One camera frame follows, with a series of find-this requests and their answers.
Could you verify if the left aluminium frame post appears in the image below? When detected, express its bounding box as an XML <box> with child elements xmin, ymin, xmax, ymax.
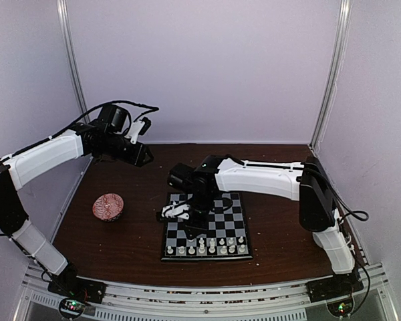
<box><xmin>56</xmin><ymin>0</ymin><xmax>91</xmax><ymax>124</ymax></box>

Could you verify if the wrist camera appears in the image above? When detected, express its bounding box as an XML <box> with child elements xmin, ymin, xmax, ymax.
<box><xmin>156</xmin><ymin>201</ymin><xmax>190</xmax><ymax>222</ymax></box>
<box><xmin>127</xmin><ymin>117</ymin><xmax>152</xmax><ymax>144</ymax></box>

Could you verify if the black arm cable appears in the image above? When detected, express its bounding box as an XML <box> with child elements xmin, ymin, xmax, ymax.
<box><xmin>46</xmin><ymin>99</ymin><xmax>160</xmax><ymax>140</ymax></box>
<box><xmin>330</xmin><ymin>183</ymin><xmax>372</xmax><ymax>317</ymax></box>

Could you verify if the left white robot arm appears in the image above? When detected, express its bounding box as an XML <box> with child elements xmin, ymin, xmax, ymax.
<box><xmin>0</xmin><ymin>100</ymin><xmax>158</xmax><ymax>297</ymax></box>

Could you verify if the black grey chessboard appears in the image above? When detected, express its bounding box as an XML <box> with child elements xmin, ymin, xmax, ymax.
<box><xmin>161</xmin><ymin>192</ymin><xmax>253</xmax><ymax>262</ymax></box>

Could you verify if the red patterned bowl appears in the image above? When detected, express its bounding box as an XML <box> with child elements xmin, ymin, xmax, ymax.
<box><xmin>92</xmin><ymin>193</ymin><xmax>124</xmax><ymax>223</ymax></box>

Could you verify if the right aluminium frame post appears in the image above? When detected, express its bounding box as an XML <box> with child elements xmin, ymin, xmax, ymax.
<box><xmin>309</xmin><ymin>0</ymin><xmax>353</xmax><ymax>153</ymax></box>

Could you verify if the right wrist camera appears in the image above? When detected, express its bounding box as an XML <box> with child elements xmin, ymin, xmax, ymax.
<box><xmin>156</xmin><ymin>201</ymin><xmax>190</xmax><ymax>222</ymax></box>

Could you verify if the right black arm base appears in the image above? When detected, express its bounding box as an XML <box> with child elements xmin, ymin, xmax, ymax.
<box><xmin>306</xmin><ymin>270</ymin><xmax>364</xmax><ymax>318</ymax></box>

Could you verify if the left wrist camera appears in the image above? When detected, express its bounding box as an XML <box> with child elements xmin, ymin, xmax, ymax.
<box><xmin>127</xmin><ymin>117</ymin><xmax>152</xmax><ymax>144</ymax></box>

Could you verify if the aluminium frame post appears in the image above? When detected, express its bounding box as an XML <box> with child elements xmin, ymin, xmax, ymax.
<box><xmin>309</xmin><ymin>0</ymin><xmax>353</xmax><ymax>153</ymax></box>
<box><xmin>56</xmin><ymin>0</ymin><xmax>91</xmax><ymax>124</ymax></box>

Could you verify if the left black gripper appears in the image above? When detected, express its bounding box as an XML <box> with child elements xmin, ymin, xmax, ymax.
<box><xmin>96</xmin><ymin>132</ymin><xmax>154</xmax><ymax>167</ymax></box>

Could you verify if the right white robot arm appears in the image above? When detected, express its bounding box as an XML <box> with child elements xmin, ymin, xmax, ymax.
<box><xmin>158</xmin><ymin>154</ymin><xmax>355</xmax><ymax>296</ymax></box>

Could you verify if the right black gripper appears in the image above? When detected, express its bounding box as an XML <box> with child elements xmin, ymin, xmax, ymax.
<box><xmin>183</xmin><ymin>191</ymin><xmax>216</xmax><ymax>239</ymax></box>

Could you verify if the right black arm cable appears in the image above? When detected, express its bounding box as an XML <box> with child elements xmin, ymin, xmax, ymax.
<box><xmin>330</xmin><ymin>183</ymin><xmax>372</xmax><ymax>317</ymax></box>

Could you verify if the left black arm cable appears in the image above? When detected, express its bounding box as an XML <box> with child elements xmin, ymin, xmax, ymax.
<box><xmin>46</xmin><ymin>99</ymin><xmax>160</xmax><ymax>140</ymax></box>

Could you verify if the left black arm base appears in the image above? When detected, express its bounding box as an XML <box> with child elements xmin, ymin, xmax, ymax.
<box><xmin>47</xmin><ymin>274</ymin><xmax>106</xmax><ymax>320</ymax></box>

